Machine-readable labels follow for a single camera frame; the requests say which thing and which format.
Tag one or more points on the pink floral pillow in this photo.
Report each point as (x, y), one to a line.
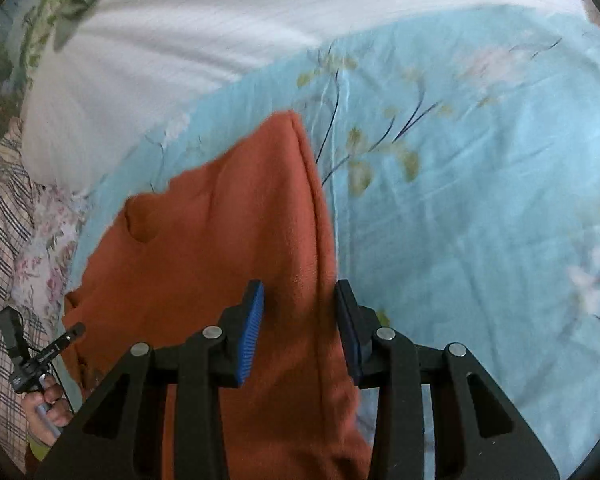
(43, 267)

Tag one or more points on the white striped duvet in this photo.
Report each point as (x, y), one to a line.
(131, 63)

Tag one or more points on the person's left hand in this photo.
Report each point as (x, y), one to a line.
(45, 410)

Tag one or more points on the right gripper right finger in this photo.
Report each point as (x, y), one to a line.
(478, 432)

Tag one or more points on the rust orange knit sweater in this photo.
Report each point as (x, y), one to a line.
(172, 262)

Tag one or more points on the light blue floral bedsheet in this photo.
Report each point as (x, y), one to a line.
(460, 157)

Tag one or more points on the plaid checked blanket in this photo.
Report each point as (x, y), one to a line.
(17, 195)

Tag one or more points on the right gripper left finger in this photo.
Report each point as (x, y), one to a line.
(158, 400)

